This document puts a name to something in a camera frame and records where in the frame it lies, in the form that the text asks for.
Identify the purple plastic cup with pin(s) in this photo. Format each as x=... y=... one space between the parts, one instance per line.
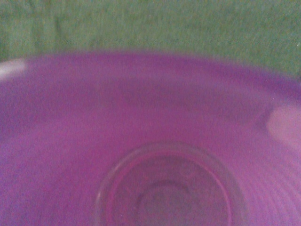
x=132 y=139

